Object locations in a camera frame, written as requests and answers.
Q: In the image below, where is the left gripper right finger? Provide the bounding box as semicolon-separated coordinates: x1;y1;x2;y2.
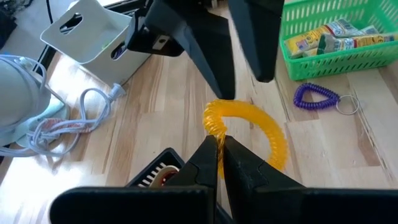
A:
223;135;398;224

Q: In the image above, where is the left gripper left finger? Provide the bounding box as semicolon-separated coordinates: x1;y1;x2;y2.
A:
49;135;218;224

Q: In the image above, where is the white plastic bin with handle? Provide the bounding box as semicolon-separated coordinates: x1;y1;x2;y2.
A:
40;0;152;86

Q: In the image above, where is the white lamp cable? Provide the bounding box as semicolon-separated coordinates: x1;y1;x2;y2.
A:
0;54;127;158

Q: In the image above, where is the white mug with cable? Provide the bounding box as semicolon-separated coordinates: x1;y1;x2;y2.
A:
0;54;71;147

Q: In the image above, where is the black plastic mesh basket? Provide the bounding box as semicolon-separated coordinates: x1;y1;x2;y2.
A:
126;147;187;189

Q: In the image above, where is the purple coil keychain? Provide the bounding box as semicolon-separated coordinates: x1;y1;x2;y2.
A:
293;82;361;116

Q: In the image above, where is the beige tape roll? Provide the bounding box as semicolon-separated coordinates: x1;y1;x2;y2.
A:
150;164;180;189

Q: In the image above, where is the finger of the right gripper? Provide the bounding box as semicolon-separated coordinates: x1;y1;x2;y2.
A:
228;0;285;83
144;0;236;100

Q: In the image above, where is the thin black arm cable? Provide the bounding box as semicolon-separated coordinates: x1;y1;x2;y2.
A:
45;0;54;24

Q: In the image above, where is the green plastic basket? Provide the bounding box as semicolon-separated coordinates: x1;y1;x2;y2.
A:
279;0;398;82

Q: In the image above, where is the orange coil keychain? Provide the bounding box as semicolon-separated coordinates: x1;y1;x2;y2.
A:
202;99;289;180

